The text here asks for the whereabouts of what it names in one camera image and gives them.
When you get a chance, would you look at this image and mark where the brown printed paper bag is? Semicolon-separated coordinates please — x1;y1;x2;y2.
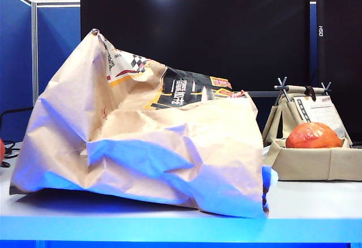
9;28;279;219

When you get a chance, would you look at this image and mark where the orange fruit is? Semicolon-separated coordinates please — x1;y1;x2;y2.
285;122;343;149

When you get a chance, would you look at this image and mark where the large black monitor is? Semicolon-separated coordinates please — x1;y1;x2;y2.
80;0;311;98

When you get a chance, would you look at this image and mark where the beige fabric tent-shaped holder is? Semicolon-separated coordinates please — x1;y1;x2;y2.
261;76;362;181

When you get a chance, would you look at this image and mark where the white printed paper card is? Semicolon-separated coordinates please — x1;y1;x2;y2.
292;95;347;140

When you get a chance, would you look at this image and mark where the black monitor with HSO logo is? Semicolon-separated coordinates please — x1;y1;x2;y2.
316;0;362;143

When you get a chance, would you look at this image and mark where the brown leather strap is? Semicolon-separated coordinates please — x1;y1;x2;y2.
304;85;317;101

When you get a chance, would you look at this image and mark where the grey partition post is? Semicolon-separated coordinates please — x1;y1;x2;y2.
31;1;39;99

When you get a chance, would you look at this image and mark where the black power cable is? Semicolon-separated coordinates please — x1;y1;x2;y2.
0;106;34;126

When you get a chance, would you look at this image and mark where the thin black tangled cable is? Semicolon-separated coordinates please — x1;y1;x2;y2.
0;140;24;167

